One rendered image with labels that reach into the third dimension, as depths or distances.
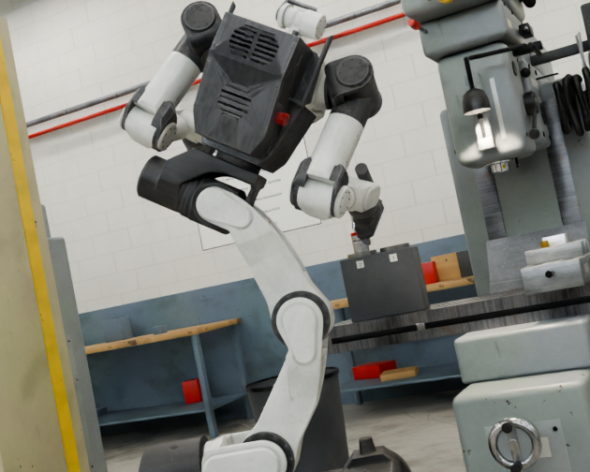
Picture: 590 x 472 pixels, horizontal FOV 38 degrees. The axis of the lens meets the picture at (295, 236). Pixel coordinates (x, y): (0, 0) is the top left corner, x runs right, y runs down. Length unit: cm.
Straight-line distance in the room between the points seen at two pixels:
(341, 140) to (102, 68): 655
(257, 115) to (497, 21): 78
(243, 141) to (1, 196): 142
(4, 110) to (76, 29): 538
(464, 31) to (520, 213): 71
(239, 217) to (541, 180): 117
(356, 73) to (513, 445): 91
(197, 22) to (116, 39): 622
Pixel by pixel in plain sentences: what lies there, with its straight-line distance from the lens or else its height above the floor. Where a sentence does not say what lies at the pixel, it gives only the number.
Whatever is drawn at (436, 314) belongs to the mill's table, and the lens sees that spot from 244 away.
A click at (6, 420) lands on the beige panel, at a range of 308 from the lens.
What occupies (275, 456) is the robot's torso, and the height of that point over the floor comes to 69.
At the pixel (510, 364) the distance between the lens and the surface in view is 228.
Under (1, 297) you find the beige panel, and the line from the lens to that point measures 313.
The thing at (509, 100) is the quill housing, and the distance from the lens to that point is 243.
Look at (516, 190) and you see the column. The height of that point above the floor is 124.
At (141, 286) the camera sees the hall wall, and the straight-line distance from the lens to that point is 813.
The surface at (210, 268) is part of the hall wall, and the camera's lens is 772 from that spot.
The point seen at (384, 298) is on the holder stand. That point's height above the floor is 99.
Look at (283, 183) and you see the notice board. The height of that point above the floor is 194.
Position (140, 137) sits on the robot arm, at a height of 152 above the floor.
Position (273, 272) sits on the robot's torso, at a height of 112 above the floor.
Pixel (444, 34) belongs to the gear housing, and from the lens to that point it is 246.
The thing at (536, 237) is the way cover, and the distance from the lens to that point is 285.
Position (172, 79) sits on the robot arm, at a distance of 217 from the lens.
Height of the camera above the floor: 109
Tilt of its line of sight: 3 degrees up
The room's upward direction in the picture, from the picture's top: 11 degrees counter-clockwise
